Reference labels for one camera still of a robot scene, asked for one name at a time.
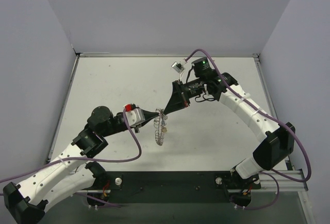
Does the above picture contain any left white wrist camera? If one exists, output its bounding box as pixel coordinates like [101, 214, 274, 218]
[124, 104, 145, 128]

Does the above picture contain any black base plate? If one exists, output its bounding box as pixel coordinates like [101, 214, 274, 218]
[74, 170, 262, 204]

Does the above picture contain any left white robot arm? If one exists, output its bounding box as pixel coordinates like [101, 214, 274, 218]
[3, 104, 158, 223]

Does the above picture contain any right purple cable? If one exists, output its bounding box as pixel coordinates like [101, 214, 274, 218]
[183, 49, 312, 211]

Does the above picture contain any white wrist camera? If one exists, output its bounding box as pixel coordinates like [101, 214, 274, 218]
[124, 104, 145, 128]
[171, 59, 187, 80]

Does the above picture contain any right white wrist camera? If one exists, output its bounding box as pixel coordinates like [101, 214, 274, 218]
[171, 59, 187, 80]

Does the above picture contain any metal disc keyring holder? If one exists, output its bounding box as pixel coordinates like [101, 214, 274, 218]
[153, 108, 168, 146]

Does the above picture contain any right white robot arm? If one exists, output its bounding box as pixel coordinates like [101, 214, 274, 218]
[164, 57, 295, 180]

